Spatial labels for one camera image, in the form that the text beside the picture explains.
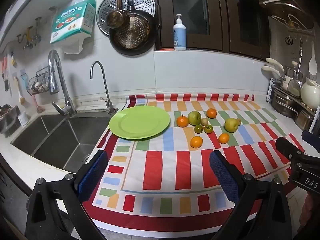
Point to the orange mandarin with stem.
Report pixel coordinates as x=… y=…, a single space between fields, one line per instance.
x=182 y=121

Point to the round steel steamer rack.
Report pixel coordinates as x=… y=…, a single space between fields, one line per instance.
x=143 y=2

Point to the white ceramic jug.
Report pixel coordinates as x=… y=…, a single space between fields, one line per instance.
x=310 y=93

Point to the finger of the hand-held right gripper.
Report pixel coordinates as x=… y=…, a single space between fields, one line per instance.
x=311 y=140
x=287 y=147

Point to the yellow-green pear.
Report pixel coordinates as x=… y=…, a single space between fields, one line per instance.
x=230 y=125

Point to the green plate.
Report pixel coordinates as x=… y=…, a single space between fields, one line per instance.
x=140 y=122

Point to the dark wooden window frame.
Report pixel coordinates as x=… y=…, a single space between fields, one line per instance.
x=225 y=17

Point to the small brass saucepan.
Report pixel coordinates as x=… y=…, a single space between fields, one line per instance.
x=116 y=18

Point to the white rice paddle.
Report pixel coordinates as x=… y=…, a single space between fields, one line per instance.
x=312 y=65

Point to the person's right hand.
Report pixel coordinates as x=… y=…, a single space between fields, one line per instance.
x=311 y=210

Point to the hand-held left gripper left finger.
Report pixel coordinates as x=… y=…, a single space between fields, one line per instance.
x=92 y=177

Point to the large steel pot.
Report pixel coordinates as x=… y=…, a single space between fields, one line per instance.
x=283 y=103

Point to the green apple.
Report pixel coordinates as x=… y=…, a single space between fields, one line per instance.
x=194 y=117

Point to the large chrome faucet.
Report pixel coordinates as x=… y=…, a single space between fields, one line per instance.
x=56 y=75

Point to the thin gooseneck faucet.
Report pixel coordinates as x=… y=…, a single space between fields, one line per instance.
x=108 y=103

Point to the striped colourful table cloth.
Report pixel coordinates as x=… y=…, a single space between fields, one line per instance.
x=160 y=170

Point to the steel kitchen sink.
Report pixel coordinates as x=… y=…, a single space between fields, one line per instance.
x=55 y=140

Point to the white soap pump bottle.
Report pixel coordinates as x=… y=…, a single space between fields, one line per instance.
x=180 y=35

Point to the small tan round fruit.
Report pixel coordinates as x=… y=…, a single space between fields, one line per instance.
x=239 y=122
x=204 y=121

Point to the black frying pan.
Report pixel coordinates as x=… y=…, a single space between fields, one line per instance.
x=132 y=32

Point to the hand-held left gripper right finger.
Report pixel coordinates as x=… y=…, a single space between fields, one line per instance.
x=222 y=175

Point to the green tissue pack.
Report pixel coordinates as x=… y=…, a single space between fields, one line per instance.
x=72 y=20

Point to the white cup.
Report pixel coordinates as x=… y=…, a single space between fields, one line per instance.
x=23 y=118

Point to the small green tomato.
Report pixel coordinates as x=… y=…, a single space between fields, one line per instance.
x=208 y=129
x=198 y=129

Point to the white knife rack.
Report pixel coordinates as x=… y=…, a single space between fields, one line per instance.
x=270 y=90

